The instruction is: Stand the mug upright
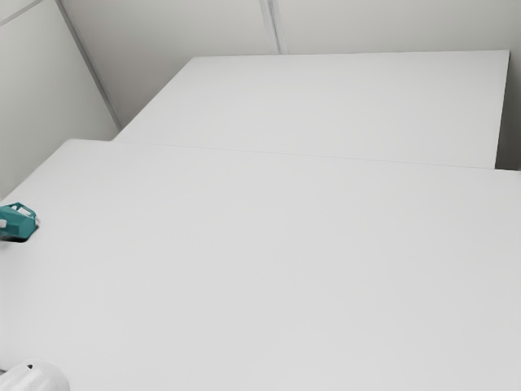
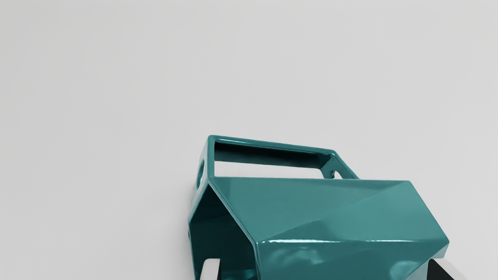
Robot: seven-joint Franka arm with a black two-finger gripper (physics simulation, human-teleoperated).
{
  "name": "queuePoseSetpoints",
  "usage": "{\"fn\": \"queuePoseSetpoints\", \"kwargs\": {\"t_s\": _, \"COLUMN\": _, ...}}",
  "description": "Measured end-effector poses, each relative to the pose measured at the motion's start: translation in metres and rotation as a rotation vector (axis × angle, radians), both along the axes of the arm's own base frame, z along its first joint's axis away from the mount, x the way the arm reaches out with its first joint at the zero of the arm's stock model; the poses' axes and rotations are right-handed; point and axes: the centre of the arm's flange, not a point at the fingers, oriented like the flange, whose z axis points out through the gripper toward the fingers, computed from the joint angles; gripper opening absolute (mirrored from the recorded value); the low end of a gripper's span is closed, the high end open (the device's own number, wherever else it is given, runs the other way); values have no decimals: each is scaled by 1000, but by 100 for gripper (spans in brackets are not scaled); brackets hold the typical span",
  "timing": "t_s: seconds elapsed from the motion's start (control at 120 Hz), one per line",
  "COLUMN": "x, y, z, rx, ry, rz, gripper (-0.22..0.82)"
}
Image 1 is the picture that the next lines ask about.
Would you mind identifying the teal faceted mug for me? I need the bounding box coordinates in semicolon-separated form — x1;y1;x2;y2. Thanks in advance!
0;200;41;241

